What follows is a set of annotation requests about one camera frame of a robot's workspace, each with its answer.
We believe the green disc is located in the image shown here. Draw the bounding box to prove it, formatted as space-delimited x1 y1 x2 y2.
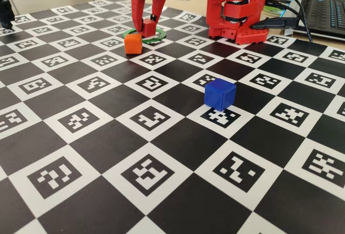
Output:
263 5 285 16

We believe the orange cube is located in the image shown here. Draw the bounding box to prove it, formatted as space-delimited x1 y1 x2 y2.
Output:
123 33 143 55

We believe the green ring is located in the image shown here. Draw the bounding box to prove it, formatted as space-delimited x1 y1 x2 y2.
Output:
122 28 167 43

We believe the black white marker board mat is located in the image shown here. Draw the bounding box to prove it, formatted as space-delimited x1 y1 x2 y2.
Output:
0 0 345 234

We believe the blue cube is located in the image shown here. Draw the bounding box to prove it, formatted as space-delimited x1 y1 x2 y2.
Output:
204 78 237 112

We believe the red cube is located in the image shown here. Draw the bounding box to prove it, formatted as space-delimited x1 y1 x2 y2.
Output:
142 18 157 38

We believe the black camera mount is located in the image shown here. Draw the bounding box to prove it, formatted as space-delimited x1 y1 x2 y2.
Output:
0 0 16 29

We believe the dark laptop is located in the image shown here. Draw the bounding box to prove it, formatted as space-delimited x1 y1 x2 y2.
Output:
291 0 345 42

